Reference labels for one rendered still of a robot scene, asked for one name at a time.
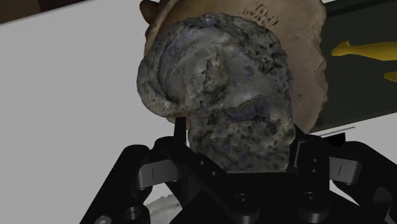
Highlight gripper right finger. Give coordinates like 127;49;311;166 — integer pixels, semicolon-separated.
286;123;397;224

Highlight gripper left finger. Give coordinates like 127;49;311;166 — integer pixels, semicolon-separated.
80;116;228;224

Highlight grey mottled stone-like figure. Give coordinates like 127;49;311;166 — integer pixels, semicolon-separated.
136;13;296;173

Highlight dark green book yellow shapes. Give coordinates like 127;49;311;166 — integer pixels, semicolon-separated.
310;0;397;134

